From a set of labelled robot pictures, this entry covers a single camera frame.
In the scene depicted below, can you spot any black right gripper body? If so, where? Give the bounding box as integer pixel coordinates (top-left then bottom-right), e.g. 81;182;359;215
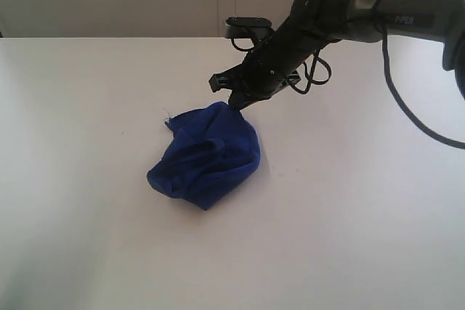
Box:
232;26;320;97

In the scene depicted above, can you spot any blue microfiber towel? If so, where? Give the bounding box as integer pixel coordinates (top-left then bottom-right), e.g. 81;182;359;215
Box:
147;102;261;211

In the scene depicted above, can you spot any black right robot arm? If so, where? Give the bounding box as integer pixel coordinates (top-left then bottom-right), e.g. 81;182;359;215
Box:
209;0;464;110

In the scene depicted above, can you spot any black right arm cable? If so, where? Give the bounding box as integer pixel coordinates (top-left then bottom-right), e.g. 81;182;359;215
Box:
290;0;465;150

